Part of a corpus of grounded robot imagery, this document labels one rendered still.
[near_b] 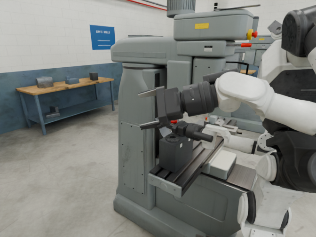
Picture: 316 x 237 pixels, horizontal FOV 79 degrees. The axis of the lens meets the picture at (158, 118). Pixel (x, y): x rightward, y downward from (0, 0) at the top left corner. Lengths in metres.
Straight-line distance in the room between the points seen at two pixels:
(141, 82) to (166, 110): 1.04
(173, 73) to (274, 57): 0.83
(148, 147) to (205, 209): 0.69
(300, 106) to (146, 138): 1.30
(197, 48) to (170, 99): 0.85
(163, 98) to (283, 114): 0.29
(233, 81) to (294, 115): 0.15
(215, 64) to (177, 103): 0.85
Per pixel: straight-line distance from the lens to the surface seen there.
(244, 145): 0.98
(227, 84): 0.51
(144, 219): 2.09
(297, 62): 0.74
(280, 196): 0.91
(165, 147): 1.15
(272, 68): 0.74
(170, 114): 0.52
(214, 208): 1.73
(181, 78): 1.42
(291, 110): 0.53
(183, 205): 1.87
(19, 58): 5.03
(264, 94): 0.51
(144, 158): 1.76
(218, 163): 1.55
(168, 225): 1.97
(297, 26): 0.66
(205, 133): 0.99
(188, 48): 1.38
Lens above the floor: 1.70
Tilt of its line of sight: 21 degrees down
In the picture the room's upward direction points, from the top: straight up
